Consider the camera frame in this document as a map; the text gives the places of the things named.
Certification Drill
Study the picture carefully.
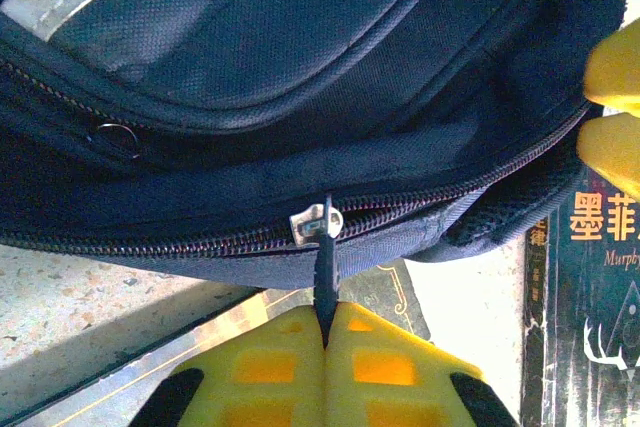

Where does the navy blue backpack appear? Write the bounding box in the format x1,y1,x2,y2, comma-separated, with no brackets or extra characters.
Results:
0,0,634,348

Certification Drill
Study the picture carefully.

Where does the black antler cover book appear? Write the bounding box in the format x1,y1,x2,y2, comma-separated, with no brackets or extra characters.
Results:
519,166,640,427

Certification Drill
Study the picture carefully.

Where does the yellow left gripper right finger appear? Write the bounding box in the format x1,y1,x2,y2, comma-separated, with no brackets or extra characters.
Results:
324,300,519,427

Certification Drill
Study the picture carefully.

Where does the Animal Farm book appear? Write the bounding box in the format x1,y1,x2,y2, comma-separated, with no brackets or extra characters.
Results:
0,259,434,427

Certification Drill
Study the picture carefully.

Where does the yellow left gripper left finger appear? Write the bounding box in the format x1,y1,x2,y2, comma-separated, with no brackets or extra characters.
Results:
130,304,329,427

